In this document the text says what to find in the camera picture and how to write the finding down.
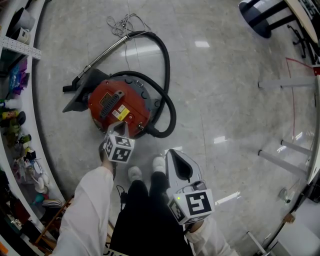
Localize wooden chair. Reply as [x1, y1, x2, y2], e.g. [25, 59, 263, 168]
[34, 196, 76, 254]

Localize person's black trousers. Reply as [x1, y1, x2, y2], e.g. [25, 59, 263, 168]
[109, 171, 195, 256]

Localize person's left forearm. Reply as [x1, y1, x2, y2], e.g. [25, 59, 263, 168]
[49, 149, 118, 256]

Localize person's left white shoe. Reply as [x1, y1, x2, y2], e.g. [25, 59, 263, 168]
[127, 165, 144, 183]

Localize black adapter cable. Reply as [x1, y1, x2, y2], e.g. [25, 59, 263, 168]
[115, 184, 129, 210]

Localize black rounded cap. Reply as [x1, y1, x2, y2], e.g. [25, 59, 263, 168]
[15, 111, 27, 126]

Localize round beige table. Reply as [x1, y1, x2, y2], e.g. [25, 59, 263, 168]
[238, 0, 320, 44]

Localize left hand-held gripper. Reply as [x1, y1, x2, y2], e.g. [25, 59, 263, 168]
[98, 121, 136, 180]

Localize grey power cable coil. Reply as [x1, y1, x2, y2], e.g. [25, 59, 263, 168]
[106, 13, 152, 39]

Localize white round floor device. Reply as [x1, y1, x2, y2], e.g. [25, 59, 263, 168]
[278, 187, 296, 205]

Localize person's white shoe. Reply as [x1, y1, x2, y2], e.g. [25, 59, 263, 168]
[152, 156, 167, 174]
[127, 165, 144, 183]

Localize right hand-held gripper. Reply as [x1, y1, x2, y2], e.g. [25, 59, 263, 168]
[165, 149, 216, 226]

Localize white printed cup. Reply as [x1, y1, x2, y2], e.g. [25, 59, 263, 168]
[15, 27, 32, 46]

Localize person's right white shoe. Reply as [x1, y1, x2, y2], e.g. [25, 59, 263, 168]
[152, 156, 167, 174]

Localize black office chair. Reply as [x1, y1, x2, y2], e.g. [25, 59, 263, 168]
[286, 23, 320, 65]

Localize grey round hat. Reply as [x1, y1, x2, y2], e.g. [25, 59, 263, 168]
[6, 6, 36, 35]

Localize purple foil bundle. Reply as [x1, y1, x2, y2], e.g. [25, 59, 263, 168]
[9, 59, 30, 95]

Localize red vacuum cleaner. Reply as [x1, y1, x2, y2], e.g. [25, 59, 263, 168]
[62, 31, 177, 140]

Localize white metal shelving unit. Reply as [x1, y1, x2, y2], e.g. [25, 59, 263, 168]
[0, 0, 66, 256]

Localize person's right forearm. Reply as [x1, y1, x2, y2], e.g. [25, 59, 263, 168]
[183, 216, 241, 256]

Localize white rectangular desk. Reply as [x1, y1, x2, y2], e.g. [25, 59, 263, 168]
[257, 73, 320, 185]

